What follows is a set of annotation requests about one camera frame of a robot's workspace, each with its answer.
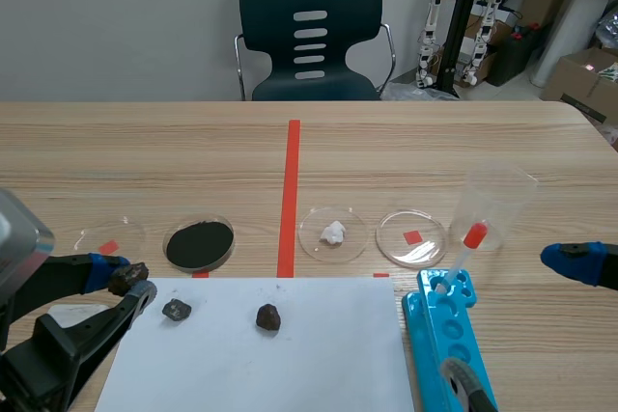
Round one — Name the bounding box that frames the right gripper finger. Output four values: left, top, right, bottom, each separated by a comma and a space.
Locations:
539, 240, 618, 288
440, 357, 499, 412

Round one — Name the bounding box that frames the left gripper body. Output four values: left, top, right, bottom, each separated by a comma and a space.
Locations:
0, 317, 84, 412

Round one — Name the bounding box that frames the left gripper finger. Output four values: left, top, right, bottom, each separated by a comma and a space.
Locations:
43, 280, 159, 387
7, 252, 132, 336

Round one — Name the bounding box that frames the small dark stone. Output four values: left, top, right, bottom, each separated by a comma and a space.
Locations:
161, 298, 193, 322
107, 261, 151, 298
255, 303, 283, 335

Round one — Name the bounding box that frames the turquoise rack with round holes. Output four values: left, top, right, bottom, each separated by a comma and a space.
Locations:
401, 267, 499, 412

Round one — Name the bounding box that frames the empty clear glass dish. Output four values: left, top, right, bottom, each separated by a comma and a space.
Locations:
76, 216, 147, 261
375, 209, 449, 269

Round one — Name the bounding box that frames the clear plastic beaker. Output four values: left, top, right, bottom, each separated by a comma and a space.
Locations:
448, 164, 540, 253

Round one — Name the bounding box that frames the dropper with red bulb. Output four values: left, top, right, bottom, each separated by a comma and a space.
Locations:
435, 220, 491, 295

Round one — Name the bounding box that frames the glass dish with black powder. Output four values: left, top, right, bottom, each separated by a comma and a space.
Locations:
162, 214, 237, 272

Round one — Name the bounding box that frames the white sheet of paper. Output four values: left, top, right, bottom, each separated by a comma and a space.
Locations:
94, 276, 417, 412

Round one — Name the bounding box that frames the white lump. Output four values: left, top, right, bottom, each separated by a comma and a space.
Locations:
319, 221, 348, 246

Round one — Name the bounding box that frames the black metal rail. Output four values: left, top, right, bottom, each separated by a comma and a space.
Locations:
436, 0, 490, 100

